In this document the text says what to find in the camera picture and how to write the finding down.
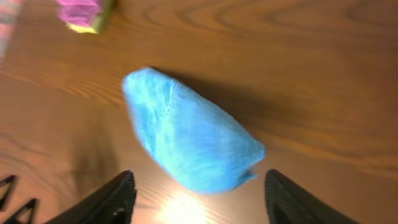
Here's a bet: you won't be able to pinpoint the blue microfiber cloth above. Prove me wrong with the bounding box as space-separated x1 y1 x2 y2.
121 67 266 194

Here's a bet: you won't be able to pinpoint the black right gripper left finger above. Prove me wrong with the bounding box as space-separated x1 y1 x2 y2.
46 170 137 224

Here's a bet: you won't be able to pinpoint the folded purple cloth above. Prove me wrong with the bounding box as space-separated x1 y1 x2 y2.
57 0 103 27

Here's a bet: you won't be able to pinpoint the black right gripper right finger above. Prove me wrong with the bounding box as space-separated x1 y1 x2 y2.
264 169 357 224

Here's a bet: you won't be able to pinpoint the folded green cloth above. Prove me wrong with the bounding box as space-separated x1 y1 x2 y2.
65 0 116 34

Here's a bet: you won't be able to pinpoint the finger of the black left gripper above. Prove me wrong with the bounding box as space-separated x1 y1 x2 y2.
1 175 39 224

